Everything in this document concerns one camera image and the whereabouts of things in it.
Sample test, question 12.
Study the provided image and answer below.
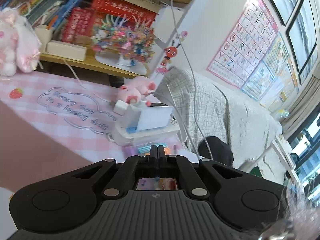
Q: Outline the small pink pig plush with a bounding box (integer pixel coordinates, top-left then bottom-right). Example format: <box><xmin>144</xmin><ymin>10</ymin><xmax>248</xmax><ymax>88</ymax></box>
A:
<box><xmin>116</xmin><ymin>76</ymin><xmax>156</xmax><ymax>104</ymax></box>

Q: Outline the row of colourful books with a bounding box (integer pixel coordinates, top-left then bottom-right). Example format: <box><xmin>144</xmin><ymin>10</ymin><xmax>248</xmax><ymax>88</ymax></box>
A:
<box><xmin>1</xmin><ymin>0</ymin><xmax>85</xmax><ymax>43</ymax></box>

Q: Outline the white cable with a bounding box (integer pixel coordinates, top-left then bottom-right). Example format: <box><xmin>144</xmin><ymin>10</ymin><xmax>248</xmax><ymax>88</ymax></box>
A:
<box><xmin>170</xmin><ymin>0</ymin><xmax>213</xmax><ymax>160</ymax></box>

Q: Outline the mauve and lilac sweater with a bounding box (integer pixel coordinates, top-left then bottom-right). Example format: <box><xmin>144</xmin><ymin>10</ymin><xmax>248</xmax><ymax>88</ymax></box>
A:
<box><xmin>1</xmin><ymin>103</ymin><xmax>92</xmax><ymax>192</ymax></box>

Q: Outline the white pink bunny plush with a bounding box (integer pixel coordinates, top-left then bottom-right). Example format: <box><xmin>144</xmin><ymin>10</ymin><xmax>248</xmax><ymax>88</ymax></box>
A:
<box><xmin>1</xmin><ymin>8</ymin><xmax>41</xmax><ymax>77</ymax></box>

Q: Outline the clear plastic storage box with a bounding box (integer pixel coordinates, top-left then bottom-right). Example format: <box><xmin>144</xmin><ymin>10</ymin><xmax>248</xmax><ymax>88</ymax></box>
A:
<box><xmin>107</xmin><ymin>105</ymin><xmax>180</xmax><ymax>147</ymax></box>

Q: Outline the grey blanket covered chair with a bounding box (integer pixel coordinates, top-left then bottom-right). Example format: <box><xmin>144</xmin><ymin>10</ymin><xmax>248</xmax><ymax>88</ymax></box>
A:
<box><xmin>156</xmin><ymin>67</ymin><xmax>283</xmax><ymax>168</ymax></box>

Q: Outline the alphabet wall poster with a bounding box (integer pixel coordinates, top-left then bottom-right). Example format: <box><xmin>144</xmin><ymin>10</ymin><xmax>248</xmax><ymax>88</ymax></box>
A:
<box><xmin>207</xmin><ymin>0</ymin><xmax>279</xmax><ymax>88</ymax></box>

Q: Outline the colourful sequin ornament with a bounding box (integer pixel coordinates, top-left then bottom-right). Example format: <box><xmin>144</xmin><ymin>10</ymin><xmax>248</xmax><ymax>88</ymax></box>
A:
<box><xmin>91</xmin><ymin>21</ymin><xmax>156</xmax><ymax>67</ymax></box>

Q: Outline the red book set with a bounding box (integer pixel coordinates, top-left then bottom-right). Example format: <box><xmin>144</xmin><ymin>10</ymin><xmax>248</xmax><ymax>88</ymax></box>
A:
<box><xmin>61</xmin><ymin>0</ymin><xmax>158</xmax><ymax>44</ymax></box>

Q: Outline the pink cartoon desk mat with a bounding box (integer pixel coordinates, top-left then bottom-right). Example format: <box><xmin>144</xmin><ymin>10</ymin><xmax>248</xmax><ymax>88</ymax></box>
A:
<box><xmin>1</xmin><ymin>72</ymin><xmax>127</xmax><ymax>163</ymax></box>

